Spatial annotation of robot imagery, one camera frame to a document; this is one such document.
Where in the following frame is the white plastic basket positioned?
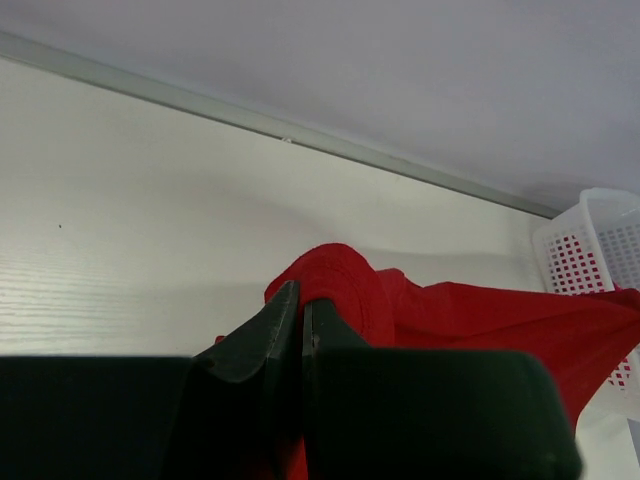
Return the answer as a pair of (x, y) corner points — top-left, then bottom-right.
(532, 188), (639, 422)

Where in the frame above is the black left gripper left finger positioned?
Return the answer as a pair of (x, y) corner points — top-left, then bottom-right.
(1, 282), (300, 479)

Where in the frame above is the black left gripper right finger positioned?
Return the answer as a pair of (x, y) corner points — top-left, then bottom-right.
(302, 299), (582, 479)

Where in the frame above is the dark red t shirt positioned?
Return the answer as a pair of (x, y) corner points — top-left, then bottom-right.
(214, 242), (640, 480)

